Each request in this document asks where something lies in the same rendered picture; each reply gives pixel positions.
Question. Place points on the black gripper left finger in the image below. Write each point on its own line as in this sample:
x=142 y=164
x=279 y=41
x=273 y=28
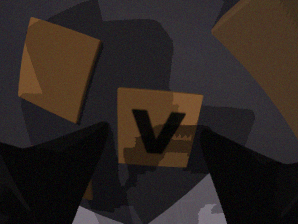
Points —
x=50 y=179

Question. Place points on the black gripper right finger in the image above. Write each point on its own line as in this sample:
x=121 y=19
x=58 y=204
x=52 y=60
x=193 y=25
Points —
x=252 y=188

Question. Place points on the brown letter tile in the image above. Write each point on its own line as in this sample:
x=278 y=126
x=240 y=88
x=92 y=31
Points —
x=56 y=66
x=88 y=192
x=156 y=127

